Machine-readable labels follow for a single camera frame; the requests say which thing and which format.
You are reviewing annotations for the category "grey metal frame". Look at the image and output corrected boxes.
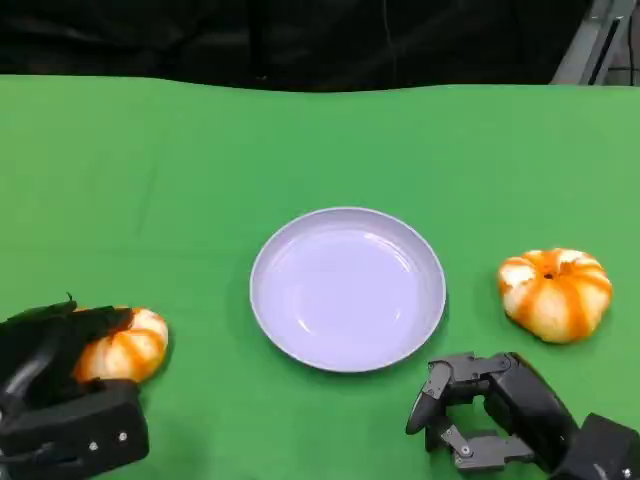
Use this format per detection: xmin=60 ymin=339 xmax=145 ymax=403
xmin=552 ymin=0 xmax=636 ymax=86

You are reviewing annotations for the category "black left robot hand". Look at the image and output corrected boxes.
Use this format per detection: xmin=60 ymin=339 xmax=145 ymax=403
xmin=0 ymin=294 xmax=135 ymax=416

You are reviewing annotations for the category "green table cloth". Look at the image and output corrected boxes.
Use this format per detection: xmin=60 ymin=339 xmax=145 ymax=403
xmin=0 ymin=74 xmax=640 ymax=480

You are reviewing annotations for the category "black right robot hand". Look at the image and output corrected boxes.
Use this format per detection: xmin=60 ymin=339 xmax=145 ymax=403
xmin=405 ymin=351 xmax=581 ymax=472

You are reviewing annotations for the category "black backdrop curtain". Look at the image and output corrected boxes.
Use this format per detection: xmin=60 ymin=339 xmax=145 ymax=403
xmin=0 ymin=0 xmax=594 ymax=92

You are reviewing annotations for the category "lilac plate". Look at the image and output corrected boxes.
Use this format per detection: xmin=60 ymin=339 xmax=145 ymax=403
xmin=249 ymin=206 xmax=447 ymax=374

